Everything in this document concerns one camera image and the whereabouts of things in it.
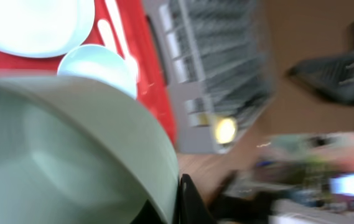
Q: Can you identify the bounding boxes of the green bowl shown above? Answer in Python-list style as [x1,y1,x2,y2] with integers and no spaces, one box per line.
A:
[0,77,179,223]

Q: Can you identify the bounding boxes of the red serving tray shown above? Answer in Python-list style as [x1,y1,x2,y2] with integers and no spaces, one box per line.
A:
[0,0,177,143]

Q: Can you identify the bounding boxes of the light blue plate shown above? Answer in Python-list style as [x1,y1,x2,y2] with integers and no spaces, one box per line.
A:
[0,0,95,58]

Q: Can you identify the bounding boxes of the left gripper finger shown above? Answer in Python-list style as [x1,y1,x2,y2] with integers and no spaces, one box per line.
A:
[178,174,216,224]

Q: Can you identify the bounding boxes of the light blue bowl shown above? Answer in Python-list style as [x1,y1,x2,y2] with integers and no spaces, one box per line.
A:
[57,44,137,100]

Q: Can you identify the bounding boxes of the white plastic spoon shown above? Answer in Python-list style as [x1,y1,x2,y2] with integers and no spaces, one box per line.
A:
[97,19,118,53]

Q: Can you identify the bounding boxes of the grey dishwasher rack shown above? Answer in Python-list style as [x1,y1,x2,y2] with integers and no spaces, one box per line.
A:
[143,0,274,154]

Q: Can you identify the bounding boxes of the yellow cup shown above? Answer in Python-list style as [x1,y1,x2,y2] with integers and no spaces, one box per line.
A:
[213,116,238,144]

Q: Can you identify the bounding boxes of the white plastic fork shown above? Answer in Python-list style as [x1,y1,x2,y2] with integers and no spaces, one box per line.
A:
[105,0,139,82]

